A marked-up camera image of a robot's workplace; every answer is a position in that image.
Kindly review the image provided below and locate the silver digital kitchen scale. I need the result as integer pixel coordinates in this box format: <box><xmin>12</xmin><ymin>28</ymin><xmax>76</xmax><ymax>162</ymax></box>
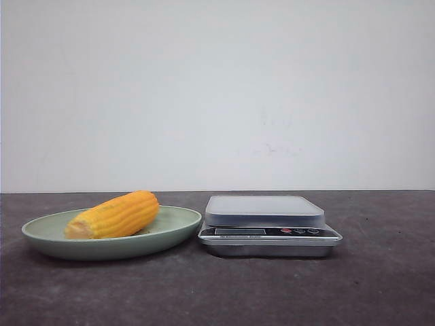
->
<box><xmin>198</xmin><ymin>195</ymin><xmax>343</xmax><ymax>257</ymax></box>

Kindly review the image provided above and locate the light green plate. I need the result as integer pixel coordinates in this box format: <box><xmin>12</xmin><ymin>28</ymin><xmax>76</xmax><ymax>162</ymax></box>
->
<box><xmin>22</xmin><ymin>206</ymin><xmax>202</xmax><ymax>261</ymax></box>

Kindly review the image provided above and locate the yellow corn cob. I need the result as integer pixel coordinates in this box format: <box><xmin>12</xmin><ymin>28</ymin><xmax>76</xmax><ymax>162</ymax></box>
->
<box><xmin>64</xmin><ymin>190</ymin><xmax>160</xmax><ymax>239</ymax></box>

